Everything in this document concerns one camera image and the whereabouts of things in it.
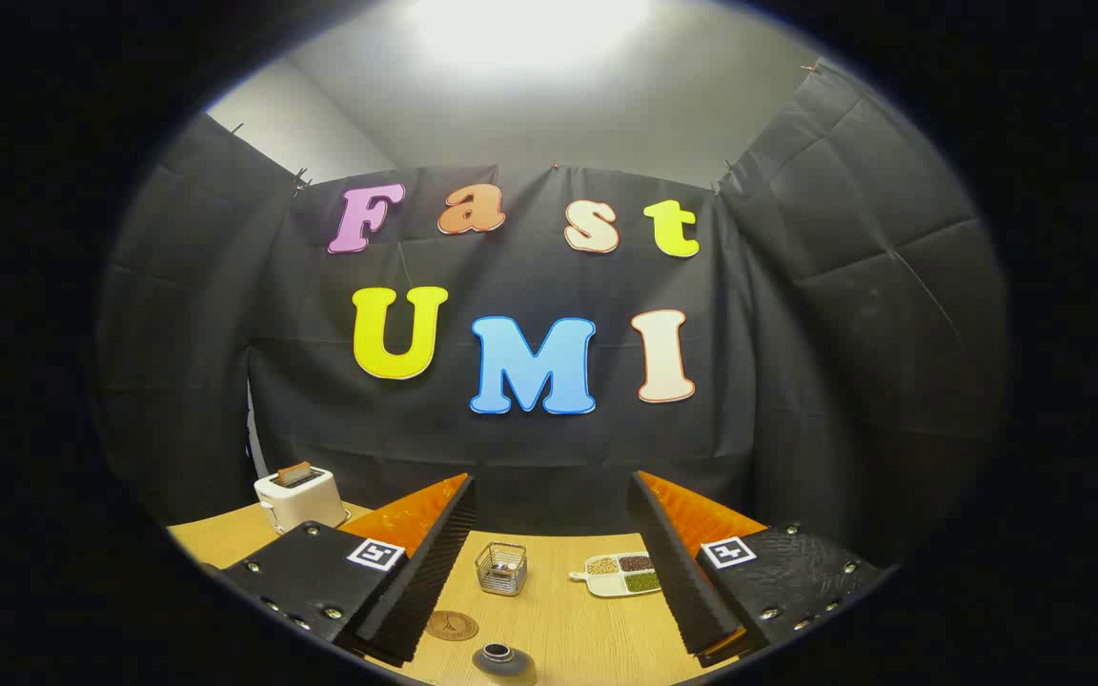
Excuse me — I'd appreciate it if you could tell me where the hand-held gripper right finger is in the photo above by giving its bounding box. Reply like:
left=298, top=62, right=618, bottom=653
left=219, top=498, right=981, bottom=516
left=627, top=470, right=893, bottom=668

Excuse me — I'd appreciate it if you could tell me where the wooden table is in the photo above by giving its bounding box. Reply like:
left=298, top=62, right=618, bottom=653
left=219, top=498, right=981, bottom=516
left=168, top=500, right=731, bottom=686

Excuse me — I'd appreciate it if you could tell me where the silver bottle with green label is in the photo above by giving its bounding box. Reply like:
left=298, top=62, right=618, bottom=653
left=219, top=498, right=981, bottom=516
left=472, top=643, right=539, bottom=686

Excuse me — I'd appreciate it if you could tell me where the metal wire basket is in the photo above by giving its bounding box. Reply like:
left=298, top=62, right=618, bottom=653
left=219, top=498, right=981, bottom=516
left=475, top=542, right=528, bottom=597

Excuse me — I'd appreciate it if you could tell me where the round wooden coaster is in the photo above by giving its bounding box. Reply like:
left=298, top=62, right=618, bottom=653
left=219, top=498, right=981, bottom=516
left=425, top=611, right=479, bottom=642

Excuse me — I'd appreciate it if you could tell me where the white toaster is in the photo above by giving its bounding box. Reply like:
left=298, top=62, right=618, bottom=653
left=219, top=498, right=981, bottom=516
left=254, top=466, right=352, bottom=535

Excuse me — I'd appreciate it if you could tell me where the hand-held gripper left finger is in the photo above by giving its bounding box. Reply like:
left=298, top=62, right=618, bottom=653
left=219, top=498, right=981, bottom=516
left=220, top=474, right=476, bottom=668

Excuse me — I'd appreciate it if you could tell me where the white divided dish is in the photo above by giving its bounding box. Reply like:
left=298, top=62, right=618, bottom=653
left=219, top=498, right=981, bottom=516
left=568, top=552, right=664, bottom=599

